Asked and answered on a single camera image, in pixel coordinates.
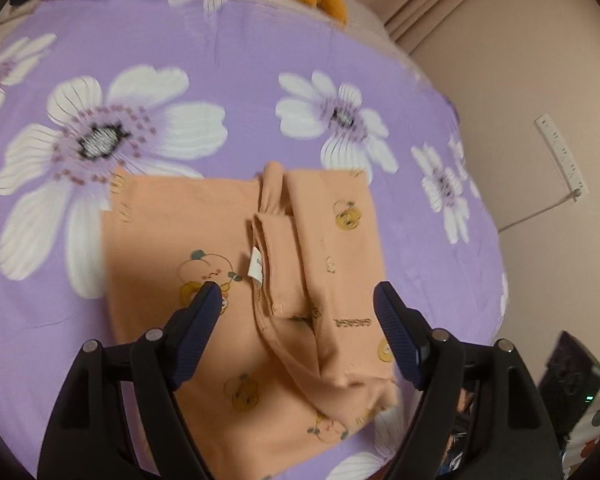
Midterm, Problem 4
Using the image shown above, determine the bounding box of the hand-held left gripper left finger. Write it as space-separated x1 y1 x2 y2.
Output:
36 281 224 480

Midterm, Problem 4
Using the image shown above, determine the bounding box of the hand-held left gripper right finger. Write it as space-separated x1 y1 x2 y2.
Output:
373 281 563 480

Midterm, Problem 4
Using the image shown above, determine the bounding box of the orange printed baby garment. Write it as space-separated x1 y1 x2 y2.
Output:
100 161 406 480

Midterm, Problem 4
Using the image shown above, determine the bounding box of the black device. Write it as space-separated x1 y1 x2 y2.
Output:
537 330 600 436

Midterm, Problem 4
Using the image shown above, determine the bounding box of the white printed cloth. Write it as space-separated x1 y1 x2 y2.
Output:
562 380 600 478

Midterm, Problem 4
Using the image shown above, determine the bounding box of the purple floral bedsheet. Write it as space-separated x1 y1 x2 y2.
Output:
0 0 511 480

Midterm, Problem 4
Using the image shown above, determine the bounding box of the white power strip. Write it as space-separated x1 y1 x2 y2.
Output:
534 114 590 203

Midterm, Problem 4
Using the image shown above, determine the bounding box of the white power cable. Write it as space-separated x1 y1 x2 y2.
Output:
497 191 578 233

